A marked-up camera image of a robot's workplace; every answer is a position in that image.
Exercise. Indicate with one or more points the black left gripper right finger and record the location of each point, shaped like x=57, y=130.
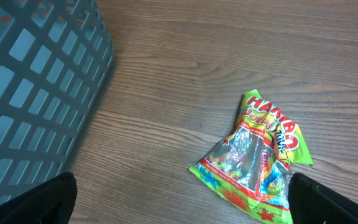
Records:
x=311, y=202

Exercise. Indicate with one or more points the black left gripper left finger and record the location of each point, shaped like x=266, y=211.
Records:
x=51, y=202

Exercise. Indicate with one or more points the colourful Haribo candy bag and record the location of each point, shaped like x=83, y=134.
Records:
x=251, y=167

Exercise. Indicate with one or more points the grey plastic shopping basket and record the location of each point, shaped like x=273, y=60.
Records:
x=56, y=61

